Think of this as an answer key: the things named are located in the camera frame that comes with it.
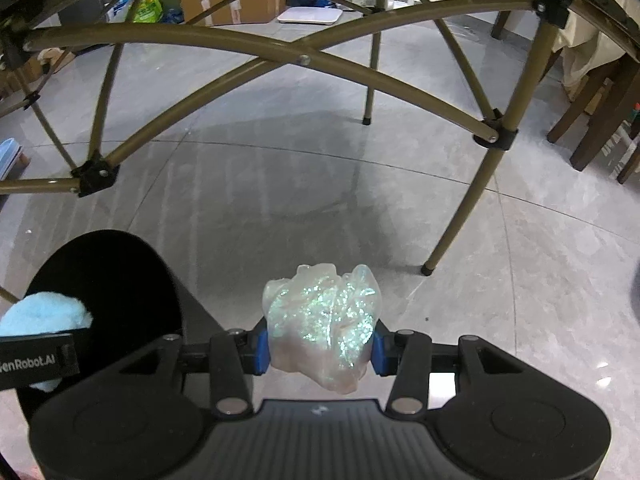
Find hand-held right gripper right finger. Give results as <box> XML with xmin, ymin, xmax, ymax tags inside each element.
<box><xmin>370</xmin><ymin>319</ymin><xmax>525</xmax><ymax>417</ymax></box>

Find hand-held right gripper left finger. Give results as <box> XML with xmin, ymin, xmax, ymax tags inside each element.
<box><xmin>119</xmin><ymin>317</ymin><xmax>274</xmax><ymax>417</ymax></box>

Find light blue fluffy cloth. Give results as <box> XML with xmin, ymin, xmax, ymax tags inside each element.
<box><xmin>0</xmin><ymin>292</ymin><xmax>96</xmax><ymax>393</ymax></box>

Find iridescent plastic wrap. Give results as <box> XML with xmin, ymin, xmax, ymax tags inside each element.
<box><xmin>261</xmin><ymin>262</ymin><xmax>382</xmax><ymax>395</ymax></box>

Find black trash bin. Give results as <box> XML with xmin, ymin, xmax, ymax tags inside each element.
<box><xmin>14</xmin><ymin>230</ymin><xmax>228</xmax><ymax>471</ymax></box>

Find light blue plastic tray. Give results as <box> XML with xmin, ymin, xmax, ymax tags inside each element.
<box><xmin>0</xmin><ymin>139</ymin><xmax>24</xmax><ymax>181</ymax></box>

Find small open cardboard box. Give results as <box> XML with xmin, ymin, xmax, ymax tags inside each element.
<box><xmin>0</xmin><ymin>47</ymin><xmax>76</xmax><ymax>106</ymax></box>

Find tan folding table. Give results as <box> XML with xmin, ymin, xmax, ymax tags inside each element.
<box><xmin>0</xmin><ymin>0</ymin><xmax>640</xmax><ymax>306</ymax></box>

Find white bathroom scale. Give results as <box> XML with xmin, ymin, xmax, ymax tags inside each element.
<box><xmin>277</xmin><ymin>7</ymin><xmax>344</xmax><ymax>26</ymax></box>

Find green plastic bag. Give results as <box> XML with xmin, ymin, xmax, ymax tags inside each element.
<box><xmin>131</xmin><ymin>0</ymin><xmax>165</xmax><ymax>24</ymax></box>

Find blue white plastic package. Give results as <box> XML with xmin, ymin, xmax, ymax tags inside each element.
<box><xmin>107</xmin><ymin>0</ymin><xmax>136</xmax><ymax>23</ymax></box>

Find cream coat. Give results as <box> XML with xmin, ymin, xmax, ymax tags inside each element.
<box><xmin>550</xmin><ymin>0</ymin><xmax>636</xmax><ymax>106</ymax></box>

